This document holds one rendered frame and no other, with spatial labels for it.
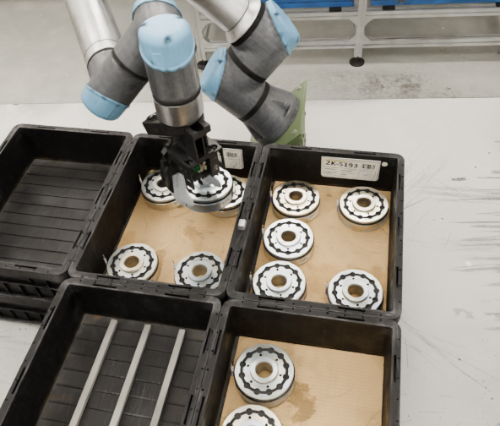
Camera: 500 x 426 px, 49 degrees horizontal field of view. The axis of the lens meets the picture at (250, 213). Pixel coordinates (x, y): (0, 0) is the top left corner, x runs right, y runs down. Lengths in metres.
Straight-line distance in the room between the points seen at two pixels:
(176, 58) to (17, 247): 0.65
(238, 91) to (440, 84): 1.82
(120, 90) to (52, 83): 2.36
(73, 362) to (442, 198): 0.93
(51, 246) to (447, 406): 0.86
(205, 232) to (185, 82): 0.45
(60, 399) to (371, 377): 0.54
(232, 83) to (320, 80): 1.69
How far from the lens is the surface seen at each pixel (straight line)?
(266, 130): 1.37
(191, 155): 0.90
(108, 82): 0.94
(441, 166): 1.53
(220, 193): 1.03
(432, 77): 3.06
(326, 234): 1.17
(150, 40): 0.79
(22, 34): 3.82
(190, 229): 1.20
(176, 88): 0.82
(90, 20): 1.06
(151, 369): 1.04
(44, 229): 1.30
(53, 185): 1.39
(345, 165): 1.21
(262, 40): 1.28
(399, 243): 1.04
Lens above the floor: 1.74
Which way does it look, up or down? 49 degrees down
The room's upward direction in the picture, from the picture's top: 6 degrees counter-clockwise
